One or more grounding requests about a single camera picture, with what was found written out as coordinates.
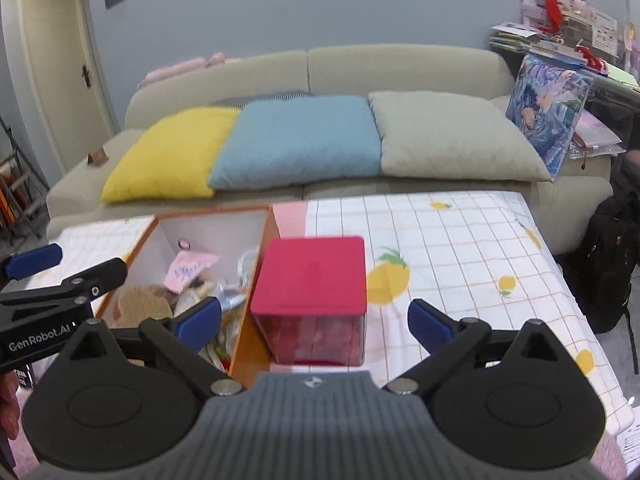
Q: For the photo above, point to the black backpack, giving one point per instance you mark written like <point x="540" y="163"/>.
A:
<point x="605" y="260"/>

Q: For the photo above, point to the pink paper note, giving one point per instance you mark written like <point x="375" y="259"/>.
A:
<point x="187" y="267"/>

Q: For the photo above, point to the clear box with red lid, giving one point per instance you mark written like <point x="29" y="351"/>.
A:
<point x="310" y="275"/>

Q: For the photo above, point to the black metal rack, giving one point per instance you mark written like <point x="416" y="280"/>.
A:
<point x="7" y="200"/>

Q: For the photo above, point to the cluttered desk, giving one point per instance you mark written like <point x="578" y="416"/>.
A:
<point x="550" y="35"/>

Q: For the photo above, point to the yellow pillow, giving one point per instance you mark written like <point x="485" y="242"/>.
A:
<point x="170" y="160"/>

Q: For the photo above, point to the small brown ornament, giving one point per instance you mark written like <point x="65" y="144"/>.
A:
<point x="98" y="158"/>

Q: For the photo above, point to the checked fruit print tablecloth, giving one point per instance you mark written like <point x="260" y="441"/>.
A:
<point x="475" y="240"/>

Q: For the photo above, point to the person's left hand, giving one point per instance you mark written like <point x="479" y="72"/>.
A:
<point x="7" y="405"/>

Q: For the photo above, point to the pink plush cloth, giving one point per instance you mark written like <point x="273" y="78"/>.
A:
<point x="185" y="66"/>

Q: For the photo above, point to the printed figure pillow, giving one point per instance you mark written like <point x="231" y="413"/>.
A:
<point x="545" y="105"/>

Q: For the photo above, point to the blue pillow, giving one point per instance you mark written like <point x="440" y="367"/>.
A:
<point x="300" y="140"/>

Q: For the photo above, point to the cream door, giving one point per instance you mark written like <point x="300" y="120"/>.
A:
<point x="55" y="60"/>

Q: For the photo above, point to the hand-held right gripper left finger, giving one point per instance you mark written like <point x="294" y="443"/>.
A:
<point x="200" y="317"/>

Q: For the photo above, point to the white printed paper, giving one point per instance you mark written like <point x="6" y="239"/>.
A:
<point x="630" y="440"/>

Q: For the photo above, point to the pink plastic folders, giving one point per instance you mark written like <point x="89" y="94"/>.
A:
<point x="595" y="135"/>

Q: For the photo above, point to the striped cloth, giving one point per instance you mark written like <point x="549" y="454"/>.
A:
<point x="270" y="96"/>

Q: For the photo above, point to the toast shaped plush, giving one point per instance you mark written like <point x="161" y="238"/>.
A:
<point x="137" y="305"/>

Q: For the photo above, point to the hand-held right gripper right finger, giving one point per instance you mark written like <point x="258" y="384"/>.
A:
<point x="427" y="320"/>

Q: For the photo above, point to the grey pillow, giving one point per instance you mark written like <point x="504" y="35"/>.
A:
<point x="450" y="135"/>

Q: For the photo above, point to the beige sofa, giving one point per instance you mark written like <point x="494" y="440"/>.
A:
<point x="400" y="67"/>

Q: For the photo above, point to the orange storage box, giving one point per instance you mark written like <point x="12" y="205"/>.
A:
<point x="255" y="340"/>

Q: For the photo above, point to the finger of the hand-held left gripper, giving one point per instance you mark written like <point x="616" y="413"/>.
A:
<point x="105" y="272"/>
<point x="35" y="260"/>

